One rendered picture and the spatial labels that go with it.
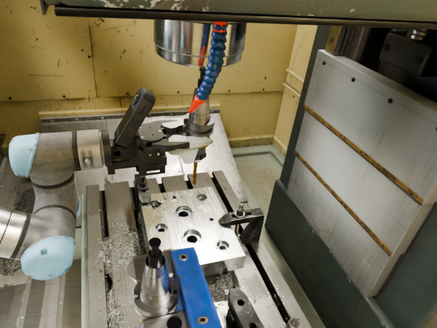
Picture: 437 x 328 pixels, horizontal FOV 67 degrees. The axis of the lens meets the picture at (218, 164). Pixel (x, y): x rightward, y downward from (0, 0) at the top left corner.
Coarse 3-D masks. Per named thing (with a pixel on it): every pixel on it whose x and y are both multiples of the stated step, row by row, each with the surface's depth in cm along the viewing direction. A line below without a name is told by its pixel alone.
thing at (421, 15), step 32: (64, 0) 22; (96, 0) 22; (128, 0) 23; (160, 0) 24; (192, 0) 24; (224, 0) 25; (256, 0) 26; (288, 0) 26; (320, 0) 27; (352, 0) 28; (384, 0) 29; (416, 0) 30
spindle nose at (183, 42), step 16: (160, 32) 53; (176, 32) 51; (192, 32) 50; (208, 32) 50; (240, 32) 54; (160, 48) 55; (176, 48) 52; (192, 48) 52; (208, 48) 52; (240, 48) 56; (192, 64) 53; (224, 64) 55
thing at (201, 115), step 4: (196, 88) 63; (196, 92) 63; (192, 100) 65; (208, 100) 65; (204, 104) 64; (208, 104) 65; (200, 108) 64; (204, 108) 64; (208, 108) 65; (196, 112) 65; (200, 112) 65; (204, 112) 65; (208, 112) 66; (192, 116) 65; (196, 116) 65; (200, 116) 65; (204, 116) 65; (208, 116) 66; (192, 120) 66; (196, 120) 65; (200, 120) 65; (204, 120) 66; (208, 120) 66
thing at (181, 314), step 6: (174, 312) 46; (180, 312) 46; (150, 318) 45; (156, 318) 45; (162, 318) 45; (168, 318) 45; (180, 318) 45; (186, 318) 45; (144, 324) 44; (150, 324) 44; (156, 324) 44; (162, 324) 44; (186, 324) 44
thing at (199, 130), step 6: (186, 114) 69; (186, 120) 67; (210, 120) 67; (186, 126) 68; (192, 126) 65; (198, 126) 65; (204, 126) 65; (210, 126) 66; (192, 132) 66; (198, 132) 66; (204, 132) 66; (210, 132) 67
